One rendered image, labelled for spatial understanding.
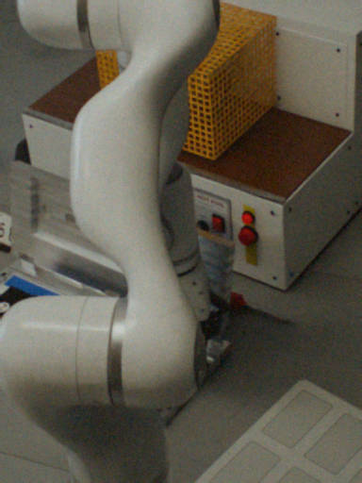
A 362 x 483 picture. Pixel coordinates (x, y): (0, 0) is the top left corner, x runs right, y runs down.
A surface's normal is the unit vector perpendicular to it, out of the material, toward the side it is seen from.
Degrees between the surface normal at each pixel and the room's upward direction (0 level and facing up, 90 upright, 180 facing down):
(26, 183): 77
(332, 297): 0
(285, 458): 0
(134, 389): 84
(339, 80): 90
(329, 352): 0
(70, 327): 23
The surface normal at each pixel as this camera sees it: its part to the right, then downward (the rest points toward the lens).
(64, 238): -0.57, 0.37
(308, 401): -0.07, -0.77
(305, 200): 0.82, 0.32
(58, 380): -0.14, 0.48
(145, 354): -0.08, -0.01
